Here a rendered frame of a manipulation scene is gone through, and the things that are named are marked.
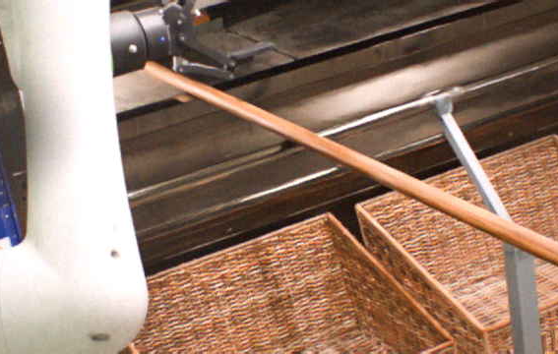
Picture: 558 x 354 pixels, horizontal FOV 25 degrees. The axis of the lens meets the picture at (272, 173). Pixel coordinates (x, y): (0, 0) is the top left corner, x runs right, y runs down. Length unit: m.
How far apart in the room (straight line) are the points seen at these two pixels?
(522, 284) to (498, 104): 0.70
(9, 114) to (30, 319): 1.22
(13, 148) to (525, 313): 1.02
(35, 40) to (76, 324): 0.31
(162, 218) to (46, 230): 1.32
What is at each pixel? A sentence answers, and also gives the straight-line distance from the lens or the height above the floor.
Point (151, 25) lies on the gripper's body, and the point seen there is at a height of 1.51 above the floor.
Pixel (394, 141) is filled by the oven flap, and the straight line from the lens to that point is 2.84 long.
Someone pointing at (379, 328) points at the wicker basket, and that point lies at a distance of 2.75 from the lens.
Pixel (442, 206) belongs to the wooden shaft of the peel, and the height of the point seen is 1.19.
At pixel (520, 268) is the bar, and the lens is 2.36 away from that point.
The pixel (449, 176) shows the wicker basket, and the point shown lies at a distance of 2.92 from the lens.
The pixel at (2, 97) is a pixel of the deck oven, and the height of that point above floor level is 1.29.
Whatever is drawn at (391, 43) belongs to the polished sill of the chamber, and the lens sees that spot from 2.80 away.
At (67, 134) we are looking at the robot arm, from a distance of 1.35.
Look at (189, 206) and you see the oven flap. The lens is 2.66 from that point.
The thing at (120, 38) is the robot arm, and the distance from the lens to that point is 1.90.
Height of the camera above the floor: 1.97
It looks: 21 degrees down
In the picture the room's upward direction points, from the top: 10 degrees counter-clockwise
